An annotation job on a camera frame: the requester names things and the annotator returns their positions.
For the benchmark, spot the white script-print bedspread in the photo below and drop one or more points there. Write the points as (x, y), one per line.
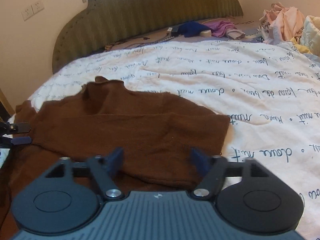
(270, 94)

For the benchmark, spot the white power adapter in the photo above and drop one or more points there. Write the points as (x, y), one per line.
(173, 31)

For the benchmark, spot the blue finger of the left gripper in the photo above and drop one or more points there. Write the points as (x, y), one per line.
(21, 141)

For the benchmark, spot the brown knit sweater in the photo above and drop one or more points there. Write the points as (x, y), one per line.
(155, 130)

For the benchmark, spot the dark blue garment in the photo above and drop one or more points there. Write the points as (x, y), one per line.
(190, 29)

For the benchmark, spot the olive green upholstered headboard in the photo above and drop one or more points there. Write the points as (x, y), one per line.
(105, 22)

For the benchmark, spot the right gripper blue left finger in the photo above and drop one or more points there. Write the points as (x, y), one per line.
(114, 161)

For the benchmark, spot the pink clothes pile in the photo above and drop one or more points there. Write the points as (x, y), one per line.
(281, 24)

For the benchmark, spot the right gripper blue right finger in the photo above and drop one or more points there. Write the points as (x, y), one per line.
(201, 161)

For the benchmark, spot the purple garment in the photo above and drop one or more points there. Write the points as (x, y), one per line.
(227, 29)

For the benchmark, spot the white wall socket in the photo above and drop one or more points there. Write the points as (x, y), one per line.
(31, 10)

